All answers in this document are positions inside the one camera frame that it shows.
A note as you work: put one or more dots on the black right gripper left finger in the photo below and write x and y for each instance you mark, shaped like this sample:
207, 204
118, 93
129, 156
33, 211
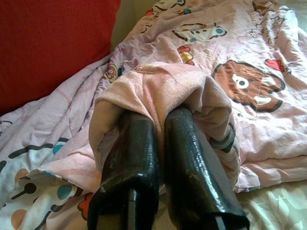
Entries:
129, 163

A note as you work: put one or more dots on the pink cartoon print blanket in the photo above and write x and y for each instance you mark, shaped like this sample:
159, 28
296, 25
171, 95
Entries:
239, 48

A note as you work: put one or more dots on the large red fabric cushion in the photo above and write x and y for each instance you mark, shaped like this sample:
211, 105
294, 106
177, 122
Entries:
48, 48

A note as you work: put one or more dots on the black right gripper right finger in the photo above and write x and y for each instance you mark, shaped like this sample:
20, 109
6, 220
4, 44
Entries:
192, 177

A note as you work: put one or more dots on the bed with beige floral sheet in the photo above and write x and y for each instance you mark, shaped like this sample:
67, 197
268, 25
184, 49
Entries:
275, 210

